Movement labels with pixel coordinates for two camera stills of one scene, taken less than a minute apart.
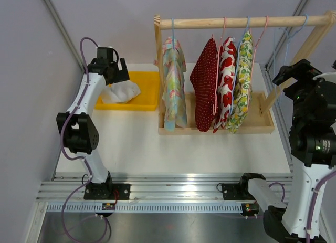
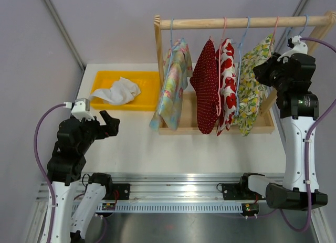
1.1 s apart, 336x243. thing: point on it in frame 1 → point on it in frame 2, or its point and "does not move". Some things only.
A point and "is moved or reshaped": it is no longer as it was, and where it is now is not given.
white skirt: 122,92 does not move
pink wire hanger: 254,48 → 273,38
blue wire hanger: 239,48 → 240,44
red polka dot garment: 203,77 does not move
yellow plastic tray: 147,99 does not move
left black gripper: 121,75 → 111,127
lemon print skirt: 244,83 is moved or reshaped
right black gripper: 304,72 → 261,72
